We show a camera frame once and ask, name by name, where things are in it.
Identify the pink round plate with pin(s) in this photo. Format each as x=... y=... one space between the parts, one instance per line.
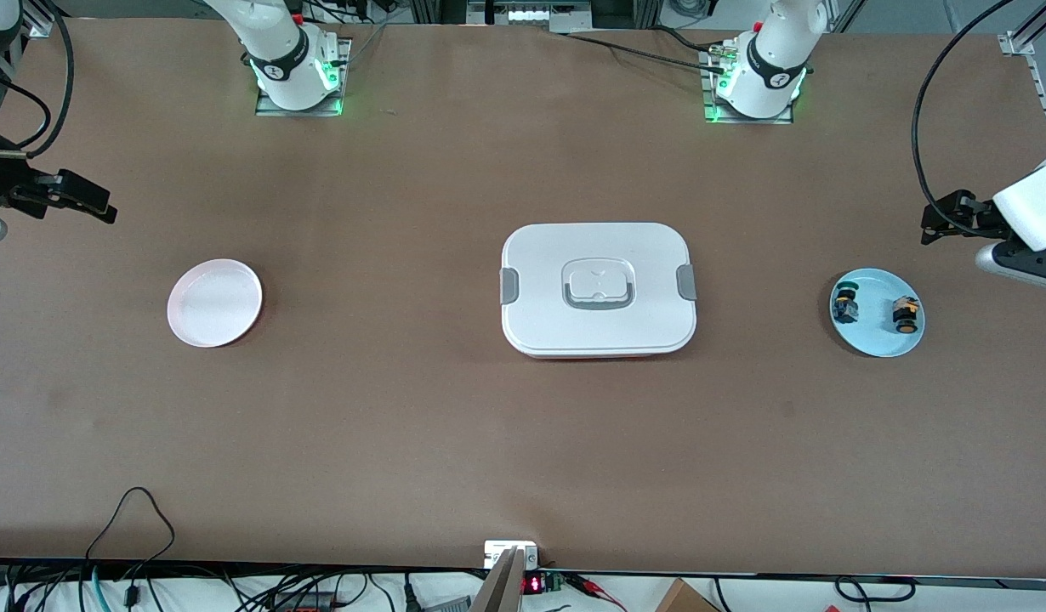
x=215 y=303

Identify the orange and black switch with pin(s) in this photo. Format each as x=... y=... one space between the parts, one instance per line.
x=906 y=316

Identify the small board red LED display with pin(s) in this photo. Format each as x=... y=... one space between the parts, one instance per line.
x=533 y=585

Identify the green and black switch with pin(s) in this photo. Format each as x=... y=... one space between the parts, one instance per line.
x=846 y=306

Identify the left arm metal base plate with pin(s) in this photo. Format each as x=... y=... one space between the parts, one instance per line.
x=748 y=120

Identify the aluminium frame profile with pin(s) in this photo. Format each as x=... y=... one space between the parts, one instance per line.
x=42 y=21
x=1018 y=42

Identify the small white mounting bracket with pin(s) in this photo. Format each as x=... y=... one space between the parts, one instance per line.
x=493 y=552

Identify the grey plastic part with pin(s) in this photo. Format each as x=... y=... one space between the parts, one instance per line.
x=451 y=605

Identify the black power plug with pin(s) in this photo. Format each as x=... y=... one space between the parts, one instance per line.
x=412 y=595

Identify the brown cardboard box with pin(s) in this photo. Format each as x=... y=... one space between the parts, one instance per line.
x=685 y=599

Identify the light blue round plate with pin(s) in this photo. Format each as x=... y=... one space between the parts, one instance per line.
x=876 y=336

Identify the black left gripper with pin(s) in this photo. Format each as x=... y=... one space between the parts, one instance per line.
x=982 y=216

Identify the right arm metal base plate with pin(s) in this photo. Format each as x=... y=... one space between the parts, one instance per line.
x=344 y=85

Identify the aluminium camera mount bar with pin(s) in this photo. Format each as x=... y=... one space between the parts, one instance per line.
x=502 y=586

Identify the red and black clip leads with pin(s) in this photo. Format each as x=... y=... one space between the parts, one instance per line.
x=587 y=582

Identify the white power strip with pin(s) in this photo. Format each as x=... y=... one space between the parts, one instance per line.
x=531 y=14

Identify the white lidded box grey clips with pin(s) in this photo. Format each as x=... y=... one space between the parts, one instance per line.
x=599 y=327

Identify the black device red markings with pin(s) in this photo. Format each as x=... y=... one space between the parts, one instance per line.
x=306 y=605

